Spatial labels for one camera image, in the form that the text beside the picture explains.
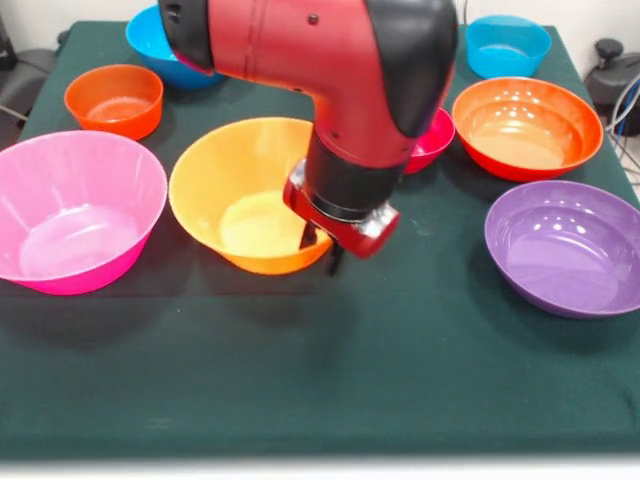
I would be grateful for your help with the black office chair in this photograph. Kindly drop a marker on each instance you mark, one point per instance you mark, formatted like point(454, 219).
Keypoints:
point(615, 75)

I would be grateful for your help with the small magenta bowl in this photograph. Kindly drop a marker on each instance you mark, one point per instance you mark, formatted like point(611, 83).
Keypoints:
point(435, 142)

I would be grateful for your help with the wide purple bowl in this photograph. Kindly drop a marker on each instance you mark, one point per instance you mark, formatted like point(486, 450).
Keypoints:
point(560, 250)

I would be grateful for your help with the wide red-orange bowl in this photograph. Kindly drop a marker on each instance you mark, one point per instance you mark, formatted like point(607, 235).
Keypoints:
point(525, 130)

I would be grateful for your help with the large pink bowl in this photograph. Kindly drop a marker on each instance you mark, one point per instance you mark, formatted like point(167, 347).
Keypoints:
point(75, 240)

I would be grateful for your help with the large blue bowl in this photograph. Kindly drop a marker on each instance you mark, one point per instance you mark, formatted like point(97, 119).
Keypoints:
point(145, 45)

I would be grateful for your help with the grey office chair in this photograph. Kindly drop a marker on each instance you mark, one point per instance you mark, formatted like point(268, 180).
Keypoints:
point(30, 70)

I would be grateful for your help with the large yellow-orange bowl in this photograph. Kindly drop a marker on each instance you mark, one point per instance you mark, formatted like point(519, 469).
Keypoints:
point(235, 165)

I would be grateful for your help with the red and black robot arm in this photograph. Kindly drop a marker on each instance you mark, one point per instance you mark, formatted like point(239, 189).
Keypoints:
point(325, 60)

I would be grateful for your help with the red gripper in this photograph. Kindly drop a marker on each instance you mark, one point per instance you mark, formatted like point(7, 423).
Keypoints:
point(345, 237)

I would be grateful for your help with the dark green tablecloth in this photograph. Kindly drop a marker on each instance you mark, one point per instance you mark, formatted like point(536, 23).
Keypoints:
point(320, 350)

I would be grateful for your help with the small orange bowl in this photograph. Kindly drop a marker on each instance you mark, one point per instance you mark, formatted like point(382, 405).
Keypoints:
point(115, 120)

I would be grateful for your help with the small light blue bowl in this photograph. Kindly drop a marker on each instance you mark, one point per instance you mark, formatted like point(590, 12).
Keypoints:
point(505, 62)

